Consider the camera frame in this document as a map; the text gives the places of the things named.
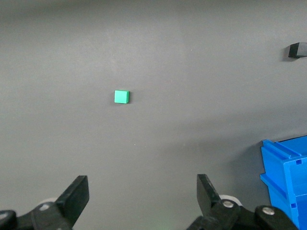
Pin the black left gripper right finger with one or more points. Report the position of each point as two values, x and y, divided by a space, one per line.
208 201

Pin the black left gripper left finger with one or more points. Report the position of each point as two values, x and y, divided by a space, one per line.
74 198

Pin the small green cube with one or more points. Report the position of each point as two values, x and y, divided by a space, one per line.
120 96

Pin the small black cube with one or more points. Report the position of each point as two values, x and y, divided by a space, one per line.
297 49

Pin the blue plastic storage bin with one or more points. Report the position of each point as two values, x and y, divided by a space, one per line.
287 182

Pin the dark grey table mat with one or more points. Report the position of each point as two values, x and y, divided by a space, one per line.
168 48

